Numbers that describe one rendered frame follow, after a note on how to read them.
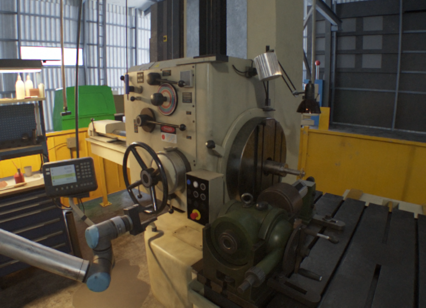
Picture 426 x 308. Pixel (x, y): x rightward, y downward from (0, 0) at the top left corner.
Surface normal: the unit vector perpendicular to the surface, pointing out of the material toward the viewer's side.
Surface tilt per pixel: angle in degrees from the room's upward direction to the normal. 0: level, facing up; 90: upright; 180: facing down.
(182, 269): 90
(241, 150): 62
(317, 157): 90
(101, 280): 92
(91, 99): 84
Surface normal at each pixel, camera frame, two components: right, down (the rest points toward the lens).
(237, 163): -0.62, -0.12
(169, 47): -0.65, 0.17
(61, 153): 0.76, 0.15
